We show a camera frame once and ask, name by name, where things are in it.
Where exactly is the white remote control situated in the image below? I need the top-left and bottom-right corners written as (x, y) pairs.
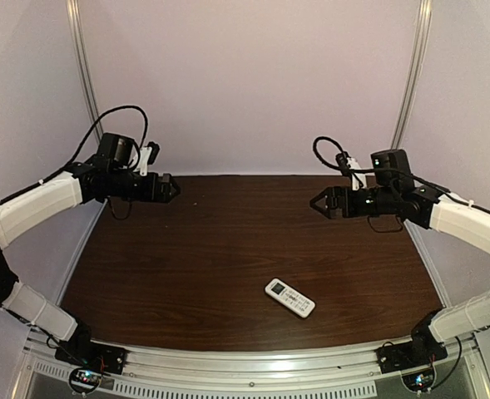
top-left (265, 278), bottom-right (316, 319)

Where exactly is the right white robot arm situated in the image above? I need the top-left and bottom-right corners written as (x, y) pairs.
top-left (309, 150), bottom-right (490, 362)

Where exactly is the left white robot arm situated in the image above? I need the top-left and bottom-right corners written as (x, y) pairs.
top-left (0, 133), bottom-right (181, 344)

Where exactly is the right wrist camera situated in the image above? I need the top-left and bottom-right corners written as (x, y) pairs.
top-left (335, 151), bottom-right (368, 191)

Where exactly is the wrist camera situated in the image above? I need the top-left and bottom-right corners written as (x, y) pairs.
top-left (134, 141), bottom-right (161, 176)
top-left (335, 151), bottom-right (368, 191)

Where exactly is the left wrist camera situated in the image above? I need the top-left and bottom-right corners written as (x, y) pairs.
top-left (134, 141), bottom-right (161, 176)

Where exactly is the right black cable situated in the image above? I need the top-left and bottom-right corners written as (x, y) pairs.
top-left (312, 135), bottom-right (490, 225)

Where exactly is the black cable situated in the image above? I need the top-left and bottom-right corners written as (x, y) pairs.
top-left (0, 106), bottom-right (151, 217)
top-left (312, 135), bottom-right (490, 225)

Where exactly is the left black cable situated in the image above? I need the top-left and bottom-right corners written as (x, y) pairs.
top-left (0, 106), bottom-right (151, 217)

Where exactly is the front aluminium rail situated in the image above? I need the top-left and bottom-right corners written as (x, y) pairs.
top-left (8, 329), bottom-right (490, 398)

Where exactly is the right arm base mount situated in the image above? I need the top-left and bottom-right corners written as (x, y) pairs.
top-left (375, 341), bottom-right (448, 395)

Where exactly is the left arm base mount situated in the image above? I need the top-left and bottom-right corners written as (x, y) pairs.
top-left (54, 342), bottom-right (126, 397)

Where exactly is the left aluminium frame post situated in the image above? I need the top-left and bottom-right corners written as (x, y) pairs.
top-left (65, 0), bottom-right (105, 145)

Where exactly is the aluminium frame post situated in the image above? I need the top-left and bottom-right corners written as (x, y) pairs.
top-left (65, 0), bottom-right (105, 145)
top-left (389, 0), bottom-right (433, 150)

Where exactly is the right aluminium frame post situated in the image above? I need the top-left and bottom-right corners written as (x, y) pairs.
top-left (389, 0), bottom-right (433, 150)

